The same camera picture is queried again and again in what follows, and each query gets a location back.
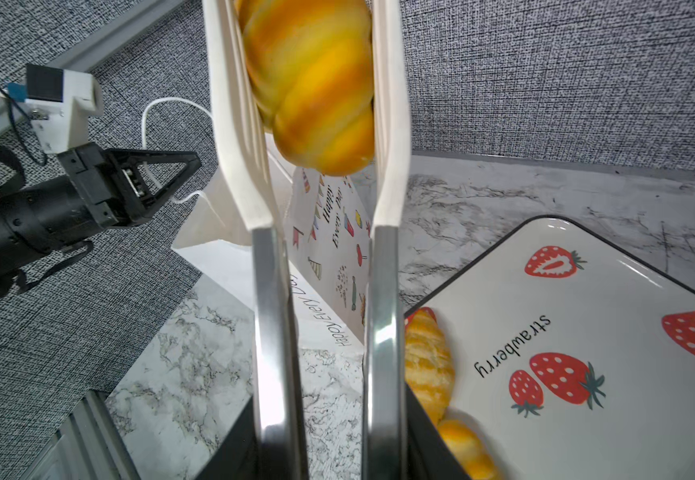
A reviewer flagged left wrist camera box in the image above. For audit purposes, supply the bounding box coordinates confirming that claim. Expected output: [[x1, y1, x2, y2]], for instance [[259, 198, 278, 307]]
[[7, 64, 104, 155]]

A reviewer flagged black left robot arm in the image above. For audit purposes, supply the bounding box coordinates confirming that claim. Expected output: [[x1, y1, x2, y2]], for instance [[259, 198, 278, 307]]
[[0, 1, 218, 479]]

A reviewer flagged right gripper white spatula finger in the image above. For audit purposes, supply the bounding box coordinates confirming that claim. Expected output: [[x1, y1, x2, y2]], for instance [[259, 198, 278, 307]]
[[361, 1, 411, 479]]

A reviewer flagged strawberry print rectangular tray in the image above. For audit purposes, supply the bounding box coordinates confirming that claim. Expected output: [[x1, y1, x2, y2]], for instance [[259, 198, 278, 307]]
[[423, 216, 695, 479]]

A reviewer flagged small fake croissant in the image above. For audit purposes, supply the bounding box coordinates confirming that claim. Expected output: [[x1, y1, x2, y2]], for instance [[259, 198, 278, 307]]
[[235, 1, 375, 176]]

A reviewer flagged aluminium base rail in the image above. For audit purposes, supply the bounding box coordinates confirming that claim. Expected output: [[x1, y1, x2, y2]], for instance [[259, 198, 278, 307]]
[[21, 390, 140, 480]]

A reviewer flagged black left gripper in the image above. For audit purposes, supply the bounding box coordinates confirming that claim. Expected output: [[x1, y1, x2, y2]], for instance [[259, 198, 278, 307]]
[[58, 1, 309, 479]]

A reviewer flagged white paper gift bag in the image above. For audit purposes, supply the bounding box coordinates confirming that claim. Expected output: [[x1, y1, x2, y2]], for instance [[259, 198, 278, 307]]
[[172, 137, 371, 355]]

